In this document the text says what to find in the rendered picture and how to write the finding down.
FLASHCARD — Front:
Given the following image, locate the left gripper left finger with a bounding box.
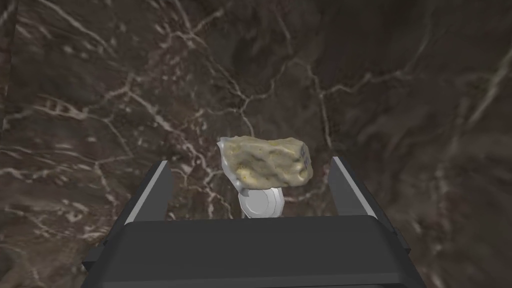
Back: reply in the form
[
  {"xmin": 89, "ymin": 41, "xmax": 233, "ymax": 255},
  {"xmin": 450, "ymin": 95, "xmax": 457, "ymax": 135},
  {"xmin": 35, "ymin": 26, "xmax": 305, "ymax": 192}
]
[{"xmin": 104, "ymin": 160, "xmax": 174, "ymax": 246}]

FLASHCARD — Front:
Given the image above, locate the beige bread loaf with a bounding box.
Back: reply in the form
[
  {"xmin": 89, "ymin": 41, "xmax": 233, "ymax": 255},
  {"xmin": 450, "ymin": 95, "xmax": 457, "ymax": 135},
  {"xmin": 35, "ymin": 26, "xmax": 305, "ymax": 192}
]
[{"xmin": 216, "ymin": 135, "xmax": 314, "ymax": 190}]

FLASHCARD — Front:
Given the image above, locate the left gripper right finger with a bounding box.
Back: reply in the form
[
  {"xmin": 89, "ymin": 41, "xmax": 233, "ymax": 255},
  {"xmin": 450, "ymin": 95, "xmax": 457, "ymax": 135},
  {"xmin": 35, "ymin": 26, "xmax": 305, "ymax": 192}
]
[{"xmin": 327, "ymin": 155, "xmax": 410, "ymax": 252}]

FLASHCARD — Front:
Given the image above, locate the white round lid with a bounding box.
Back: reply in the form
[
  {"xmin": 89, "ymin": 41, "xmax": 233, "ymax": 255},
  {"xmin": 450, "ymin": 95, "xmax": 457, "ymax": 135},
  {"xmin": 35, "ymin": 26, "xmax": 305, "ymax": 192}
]
[{"xmin": 238, "ymin": 186, "xmax": 286, "ymax": 219}]

